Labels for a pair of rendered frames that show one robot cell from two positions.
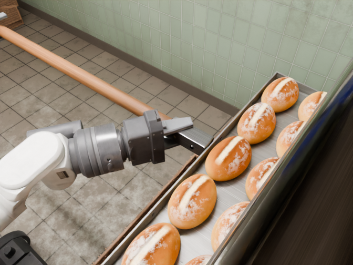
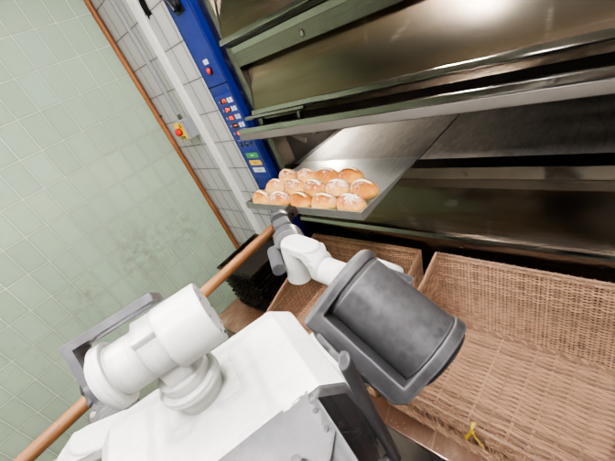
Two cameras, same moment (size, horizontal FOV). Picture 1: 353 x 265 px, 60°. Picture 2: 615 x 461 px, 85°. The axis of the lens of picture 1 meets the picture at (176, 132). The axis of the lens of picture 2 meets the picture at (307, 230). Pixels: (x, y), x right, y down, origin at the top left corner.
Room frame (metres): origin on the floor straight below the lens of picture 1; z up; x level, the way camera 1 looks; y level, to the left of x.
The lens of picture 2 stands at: (0.07, 0.91, 1.67)
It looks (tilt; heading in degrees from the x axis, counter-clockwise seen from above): 30 degrees down; 285
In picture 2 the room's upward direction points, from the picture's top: 25 degrees counter-clockwise
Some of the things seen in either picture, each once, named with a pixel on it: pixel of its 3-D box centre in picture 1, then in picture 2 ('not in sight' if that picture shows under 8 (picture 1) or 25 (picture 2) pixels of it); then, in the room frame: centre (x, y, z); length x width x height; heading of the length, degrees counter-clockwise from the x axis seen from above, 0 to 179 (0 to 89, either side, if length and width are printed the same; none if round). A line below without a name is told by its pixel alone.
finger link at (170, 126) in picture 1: (175, 123); not in sight; (0.39, 0.00, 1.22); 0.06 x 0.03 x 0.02; 107
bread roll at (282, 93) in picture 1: (281, 92); (262, 197); (0.49, -0.22, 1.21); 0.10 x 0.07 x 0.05; 138
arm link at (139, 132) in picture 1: (128, 142); (285, 234); (0.36, 0.09, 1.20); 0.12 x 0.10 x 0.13; 107
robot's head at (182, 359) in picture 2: not in sight; (170, 348); (0.30, 0.71, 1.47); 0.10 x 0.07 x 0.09; 31
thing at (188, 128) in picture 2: not in sight; (186, 128); (0.92, -0.84, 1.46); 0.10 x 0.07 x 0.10; 142
